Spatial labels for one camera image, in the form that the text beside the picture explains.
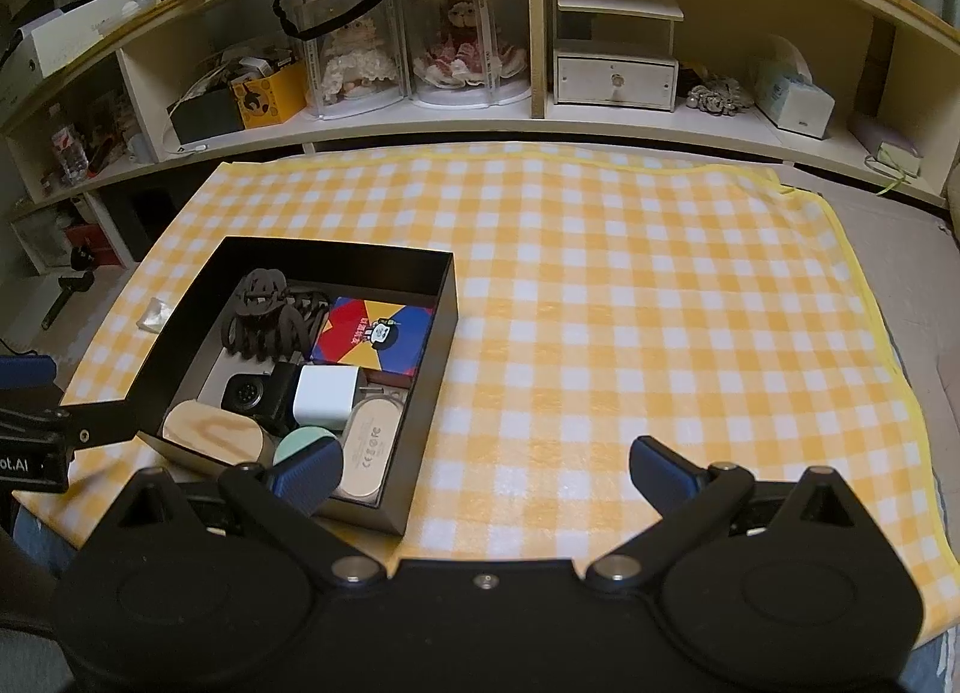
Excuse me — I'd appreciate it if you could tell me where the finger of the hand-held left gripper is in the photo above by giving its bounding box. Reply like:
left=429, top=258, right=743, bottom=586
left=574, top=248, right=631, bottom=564
left=0, top=397, right=140, bottom=449
left=0, top=354, right=59, bottom=394

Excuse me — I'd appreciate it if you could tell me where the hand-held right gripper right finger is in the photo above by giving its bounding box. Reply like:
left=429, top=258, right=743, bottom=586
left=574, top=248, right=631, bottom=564
left=585, top=436, right=863, bottom=593

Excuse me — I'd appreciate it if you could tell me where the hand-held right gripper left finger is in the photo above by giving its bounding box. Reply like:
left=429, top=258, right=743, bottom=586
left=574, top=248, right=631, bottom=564
left=112, top=434, right=383, bottom=590

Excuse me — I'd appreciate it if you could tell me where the mint green round gadget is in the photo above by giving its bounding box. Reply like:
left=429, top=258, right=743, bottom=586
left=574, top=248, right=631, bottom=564
left=274, top=425, right=331, bottom=469

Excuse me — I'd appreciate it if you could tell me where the beige earbud case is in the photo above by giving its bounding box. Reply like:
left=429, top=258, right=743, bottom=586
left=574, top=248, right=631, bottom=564
left=330, top=399, right=412, bottom=503

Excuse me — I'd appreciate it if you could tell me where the white charger plug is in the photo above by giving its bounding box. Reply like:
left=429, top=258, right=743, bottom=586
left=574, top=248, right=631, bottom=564
left=292, top=365, right=368, bottom=431

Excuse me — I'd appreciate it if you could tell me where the beige wood-look oval case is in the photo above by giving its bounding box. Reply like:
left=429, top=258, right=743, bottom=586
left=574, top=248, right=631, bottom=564
left=163, top=399, right=277, bottom=480

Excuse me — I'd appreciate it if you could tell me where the black cardboard box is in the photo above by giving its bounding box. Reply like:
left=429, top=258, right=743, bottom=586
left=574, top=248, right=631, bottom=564
left=129, top=235, right=458, bottom=536

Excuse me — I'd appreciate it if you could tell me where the black hair claw clip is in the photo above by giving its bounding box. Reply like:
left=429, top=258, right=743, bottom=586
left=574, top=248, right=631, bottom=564
left=221, top=268, right=335, bottom=364

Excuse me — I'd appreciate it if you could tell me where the colourful playing card box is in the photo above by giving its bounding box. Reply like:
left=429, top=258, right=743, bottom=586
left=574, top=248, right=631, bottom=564
left=310, top=295, right=437, bottom=377

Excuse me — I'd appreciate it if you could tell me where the person's dark clothing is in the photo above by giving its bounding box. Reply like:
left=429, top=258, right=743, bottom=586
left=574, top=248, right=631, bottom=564
left=0, top=528, right=53, bottom=634

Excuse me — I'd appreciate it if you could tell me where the red box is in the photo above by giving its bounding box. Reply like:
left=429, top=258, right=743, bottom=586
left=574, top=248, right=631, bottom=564
left=64, top=224, right=121, bottom=266

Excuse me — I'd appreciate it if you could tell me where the yellow white checkered blanket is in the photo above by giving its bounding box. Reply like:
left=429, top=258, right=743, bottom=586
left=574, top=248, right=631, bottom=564
left=30, top=142, right=946, bottom=664

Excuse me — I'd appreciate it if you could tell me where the clear plastic water bottle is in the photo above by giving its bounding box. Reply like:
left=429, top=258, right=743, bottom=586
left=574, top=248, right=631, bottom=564
left=51, top=127, right=89, bottom=184

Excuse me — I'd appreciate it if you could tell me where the dark green box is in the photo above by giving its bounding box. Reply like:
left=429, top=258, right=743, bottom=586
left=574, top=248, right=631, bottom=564
left=171, top=89, right=247, bottom=146

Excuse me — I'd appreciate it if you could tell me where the white cardboard box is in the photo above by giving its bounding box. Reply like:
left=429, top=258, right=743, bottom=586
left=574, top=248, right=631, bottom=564
left=15, top=0, right=162, bottom=79

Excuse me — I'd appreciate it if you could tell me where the yellow printed box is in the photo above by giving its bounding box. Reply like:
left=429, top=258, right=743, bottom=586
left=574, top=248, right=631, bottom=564
left=229, top=59, right=308, bottom=131

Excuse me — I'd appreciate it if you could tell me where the silver beaded ornament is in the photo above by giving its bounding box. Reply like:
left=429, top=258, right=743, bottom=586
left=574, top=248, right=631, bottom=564
left=686, top=82, right=751, bottom=116

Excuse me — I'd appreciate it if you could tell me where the pale blue tissue box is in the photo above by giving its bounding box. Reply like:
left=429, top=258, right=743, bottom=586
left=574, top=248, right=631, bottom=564
left=752, top=33, right=836, bottom=139

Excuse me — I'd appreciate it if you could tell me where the small white drawer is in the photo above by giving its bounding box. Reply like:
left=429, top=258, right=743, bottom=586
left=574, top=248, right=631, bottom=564
left=551, top=0, right=685, bottom=113

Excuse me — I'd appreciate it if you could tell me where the lilac flat pouch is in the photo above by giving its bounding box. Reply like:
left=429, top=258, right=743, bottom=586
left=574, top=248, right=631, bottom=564
left=847, top=114, right=923, bottom=161

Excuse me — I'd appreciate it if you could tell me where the white dress doll clear case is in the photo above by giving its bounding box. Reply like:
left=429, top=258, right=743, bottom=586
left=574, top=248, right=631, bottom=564
left=300, top=0, right=410, bottom=120

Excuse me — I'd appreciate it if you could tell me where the pink dress doll clear case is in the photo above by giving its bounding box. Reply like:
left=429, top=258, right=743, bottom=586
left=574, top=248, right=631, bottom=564
left=397, top=0, right=533, bottom=110

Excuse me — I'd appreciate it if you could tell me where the wooden curved shelf unit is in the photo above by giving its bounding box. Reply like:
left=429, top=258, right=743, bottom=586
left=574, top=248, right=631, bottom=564
left=0, top=0, right=960, bottom=274

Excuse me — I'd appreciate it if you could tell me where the black handle tool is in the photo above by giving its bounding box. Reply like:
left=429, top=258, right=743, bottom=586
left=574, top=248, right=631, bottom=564
left=41, top=247, right=95, bottom=330

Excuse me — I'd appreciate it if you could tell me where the white cable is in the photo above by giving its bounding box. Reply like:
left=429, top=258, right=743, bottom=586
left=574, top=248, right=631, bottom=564
left=166, top=93, right=211, bottom=158

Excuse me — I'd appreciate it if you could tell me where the small olive book green cord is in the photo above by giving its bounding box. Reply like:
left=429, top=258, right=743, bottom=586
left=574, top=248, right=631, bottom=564
left=864, top=142, right=923, bottom=197

